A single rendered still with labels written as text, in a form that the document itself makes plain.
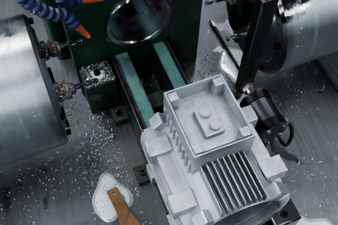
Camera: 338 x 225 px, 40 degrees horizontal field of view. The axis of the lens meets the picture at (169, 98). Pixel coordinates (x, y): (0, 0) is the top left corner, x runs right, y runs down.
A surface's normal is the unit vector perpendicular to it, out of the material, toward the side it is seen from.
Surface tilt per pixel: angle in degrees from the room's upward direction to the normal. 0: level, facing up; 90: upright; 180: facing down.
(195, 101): 0
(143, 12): 90
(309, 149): 0
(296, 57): 88
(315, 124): 0
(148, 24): 90
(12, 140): 77
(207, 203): 36
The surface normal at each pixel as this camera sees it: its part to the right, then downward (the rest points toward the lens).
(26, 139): 0.37, 0.69
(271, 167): 0.01, -0.53
